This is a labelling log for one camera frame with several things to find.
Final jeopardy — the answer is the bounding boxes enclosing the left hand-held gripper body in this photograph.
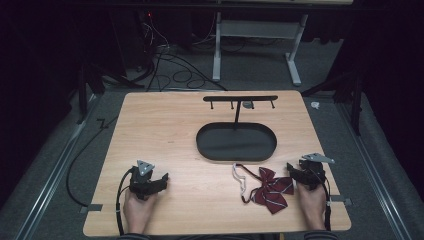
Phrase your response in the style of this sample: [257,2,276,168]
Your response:
[128,159,160,201]

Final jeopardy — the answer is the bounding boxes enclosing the black floor cable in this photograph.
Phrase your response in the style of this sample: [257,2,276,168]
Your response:
[65,114,120,208]

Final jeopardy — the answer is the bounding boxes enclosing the person's right sleeve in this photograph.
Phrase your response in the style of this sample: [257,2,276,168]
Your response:
[303,230,340,240]

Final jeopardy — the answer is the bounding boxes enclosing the grey tape strip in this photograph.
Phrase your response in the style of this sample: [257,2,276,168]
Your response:
[79,203,104,215]
[329,194,353,207]

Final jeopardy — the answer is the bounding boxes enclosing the black hook rack with tray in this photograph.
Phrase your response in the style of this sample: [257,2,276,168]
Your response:
[195,95,279,163]

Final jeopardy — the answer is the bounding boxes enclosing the metal floor rail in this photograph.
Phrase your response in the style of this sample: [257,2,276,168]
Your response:
[13,94,103,240]
[334,101,414,240]

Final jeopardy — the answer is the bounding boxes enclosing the white metal desk frame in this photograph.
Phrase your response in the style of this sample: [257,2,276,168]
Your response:
[212,12,310,87]

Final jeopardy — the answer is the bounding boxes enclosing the tangle of black cables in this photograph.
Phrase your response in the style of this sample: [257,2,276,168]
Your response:
[138,13,229,93]

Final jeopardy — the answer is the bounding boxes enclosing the black tripod stand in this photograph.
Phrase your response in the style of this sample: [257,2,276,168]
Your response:
[300,68,365,137]
[75,61,146,126]

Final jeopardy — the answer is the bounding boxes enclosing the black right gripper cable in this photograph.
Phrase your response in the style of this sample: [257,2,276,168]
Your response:
[317,173,333,232]

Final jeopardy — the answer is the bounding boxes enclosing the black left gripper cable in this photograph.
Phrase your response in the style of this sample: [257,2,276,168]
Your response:
[114,167,135,236]

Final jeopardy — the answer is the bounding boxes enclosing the person's left hand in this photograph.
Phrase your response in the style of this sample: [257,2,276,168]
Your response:
[122,190,158,235]

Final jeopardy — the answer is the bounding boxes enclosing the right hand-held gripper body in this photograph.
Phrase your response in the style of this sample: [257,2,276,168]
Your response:
[297,152,336,192]

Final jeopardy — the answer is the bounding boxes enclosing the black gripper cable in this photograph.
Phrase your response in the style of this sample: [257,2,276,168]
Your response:
[114,167,135,236]
[317,173,333,232]

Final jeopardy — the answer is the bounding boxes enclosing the maroon striped bow tie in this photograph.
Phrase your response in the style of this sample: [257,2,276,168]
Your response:
[231,162,296,215]

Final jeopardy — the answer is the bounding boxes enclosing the person's right hand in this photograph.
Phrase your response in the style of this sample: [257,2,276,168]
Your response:
[296,182,328,232]

